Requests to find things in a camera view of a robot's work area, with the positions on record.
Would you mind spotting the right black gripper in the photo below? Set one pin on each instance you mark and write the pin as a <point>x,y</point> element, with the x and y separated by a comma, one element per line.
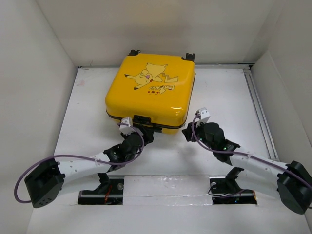
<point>187,132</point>

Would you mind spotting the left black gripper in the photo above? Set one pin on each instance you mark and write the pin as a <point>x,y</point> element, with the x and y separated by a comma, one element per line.
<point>146,136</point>

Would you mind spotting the yellow hard-shell suitcase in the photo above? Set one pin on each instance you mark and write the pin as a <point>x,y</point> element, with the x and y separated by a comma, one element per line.
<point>154,90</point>

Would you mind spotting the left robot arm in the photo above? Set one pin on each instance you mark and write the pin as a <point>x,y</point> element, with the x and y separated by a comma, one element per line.
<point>49,178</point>

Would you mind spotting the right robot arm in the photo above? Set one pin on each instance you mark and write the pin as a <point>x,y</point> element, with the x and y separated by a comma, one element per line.
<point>291,183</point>

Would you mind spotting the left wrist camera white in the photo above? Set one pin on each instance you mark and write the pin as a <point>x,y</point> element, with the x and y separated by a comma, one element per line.
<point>125,126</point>

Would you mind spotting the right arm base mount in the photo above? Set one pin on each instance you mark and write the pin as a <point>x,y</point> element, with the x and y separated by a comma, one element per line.
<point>224,190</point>

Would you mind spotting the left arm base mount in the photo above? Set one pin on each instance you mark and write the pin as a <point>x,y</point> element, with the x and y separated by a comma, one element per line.
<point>108,192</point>

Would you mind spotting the aluminium frame rail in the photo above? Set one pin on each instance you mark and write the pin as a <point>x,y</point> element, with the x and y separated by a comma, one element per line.
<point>260,114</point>

